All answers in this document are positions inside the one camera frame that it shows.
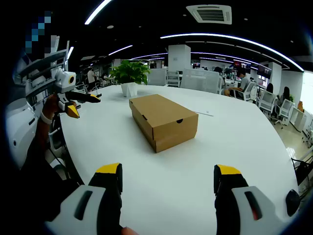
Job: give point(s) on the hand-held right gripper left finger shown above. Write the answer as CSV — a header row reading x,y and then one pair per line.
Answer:
x,y
68,220

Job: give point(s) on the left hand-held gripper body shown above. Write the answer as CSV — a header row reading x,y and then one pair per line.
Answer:
x,y
64,80

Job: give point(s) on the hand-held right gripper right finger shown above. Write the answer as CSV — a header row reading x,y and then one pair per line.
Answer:
x,y
237,208

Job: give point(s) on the brown cardboard shoe box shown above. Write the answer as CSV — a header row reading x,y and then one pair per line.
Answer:
x,y
166,117

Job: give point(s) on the person's left hand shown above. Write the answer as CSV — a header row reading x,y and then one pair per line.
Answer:
x,y
51,107

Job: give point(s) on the person's right hand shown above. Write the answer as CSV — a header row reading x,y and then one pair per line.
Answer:
x,y
129,232

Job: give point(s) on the white wristband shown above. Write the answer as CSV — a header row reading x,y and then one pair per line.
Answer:
x,y
46,118

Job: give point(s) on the grey metal shelf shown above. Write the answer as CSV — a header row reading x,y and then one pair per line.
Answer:
x,y
46,58

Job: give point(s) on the person's black shirt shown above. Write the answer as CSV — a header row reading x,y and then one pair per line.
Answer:
x,y
41,191

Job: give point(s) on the potted green plant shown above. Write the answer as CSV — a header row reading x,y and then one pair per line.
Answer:
x,y
129,71

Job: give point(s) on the black round device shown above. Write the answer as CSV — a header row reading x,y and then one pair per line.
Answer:
x,y
292,203

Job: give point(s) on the white worn chest device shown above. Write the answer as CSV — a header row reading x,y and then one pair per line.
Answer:
x,y
19,127

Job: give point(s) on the straight ceiling light strip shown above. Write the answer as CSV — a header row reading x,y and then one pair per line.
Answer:
x,y
121,50

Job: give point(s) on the black office chair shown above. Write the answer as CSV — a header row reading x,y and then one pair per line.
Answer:
x,y
303,171

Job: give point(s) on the long curved ceiling light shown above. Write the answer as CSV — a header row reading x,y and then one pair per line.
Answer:
x,y
195,34
96,12

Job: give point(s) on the white mesh partition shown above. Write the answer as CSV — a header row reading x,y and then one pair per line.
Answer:
x,y
156,77
200,80

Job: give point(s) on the white square column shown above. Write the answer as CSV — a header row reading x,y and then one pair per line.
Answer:
x,y
178,58

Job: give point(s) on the white office chair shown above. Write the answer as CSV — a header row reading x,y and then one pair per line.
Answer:
x,y
250,90
286,109
266,101

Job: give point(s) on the ceiling air conditioner vent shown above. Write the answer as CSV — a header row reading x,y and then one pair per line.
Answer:
x,y
210,13

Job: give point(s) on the dark wall screen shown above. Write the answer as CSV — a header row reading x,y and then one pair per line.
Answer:
x,y
242,66
265,71

